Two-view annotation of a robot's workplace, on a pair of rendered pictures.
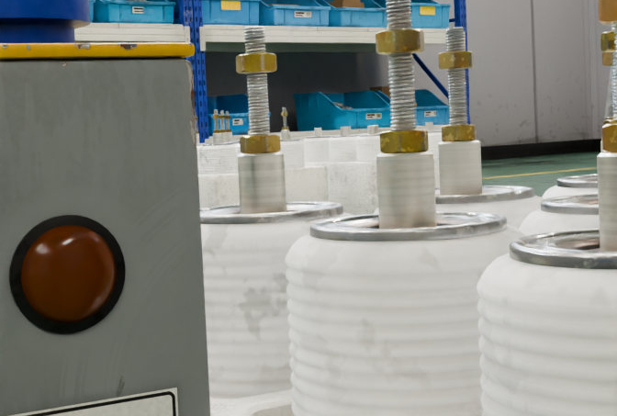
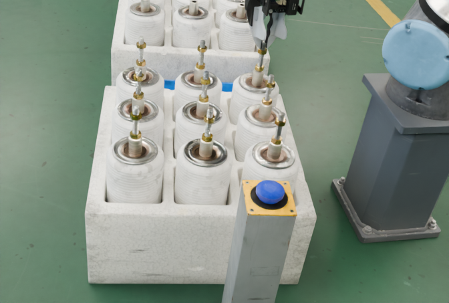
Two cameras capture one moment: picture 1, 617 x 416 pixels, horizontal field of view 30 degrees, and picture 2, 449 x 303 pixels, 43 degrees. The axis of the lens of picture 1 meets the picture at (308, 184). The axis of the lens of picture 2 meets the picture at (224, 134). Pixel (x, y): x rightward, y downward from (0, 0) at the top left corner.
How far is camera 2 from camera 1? 0.88 m
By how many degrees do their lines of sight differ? 71
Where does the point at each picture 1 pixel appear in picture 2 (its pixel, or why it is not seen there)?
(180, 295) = not seen: hidden behind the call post
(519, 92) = not seen: outside the picture
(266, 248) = (160, 164)
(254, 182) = (139, 146)
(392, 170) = (210, 146)
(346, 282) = (218, 176)
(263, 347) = (158, 184)
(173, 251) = not seen: hidden behind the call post
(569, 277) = (284, 172)
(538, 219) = (196, 128)
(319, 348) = (210, 188)
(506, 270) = (270, 172)
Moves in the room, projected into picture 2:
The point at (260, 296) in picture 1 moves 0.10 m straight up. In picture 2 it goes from (158, 175) to (161, 127)
